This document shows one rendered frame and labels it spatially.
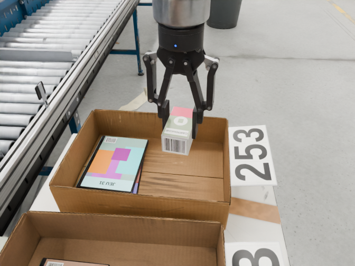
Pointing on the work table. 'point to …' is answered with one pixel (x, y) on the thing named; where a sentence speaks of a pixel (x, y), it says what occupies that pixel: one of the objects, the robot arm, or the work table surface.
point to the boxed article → (178, 131)
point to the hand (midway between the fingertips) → (180, 121)
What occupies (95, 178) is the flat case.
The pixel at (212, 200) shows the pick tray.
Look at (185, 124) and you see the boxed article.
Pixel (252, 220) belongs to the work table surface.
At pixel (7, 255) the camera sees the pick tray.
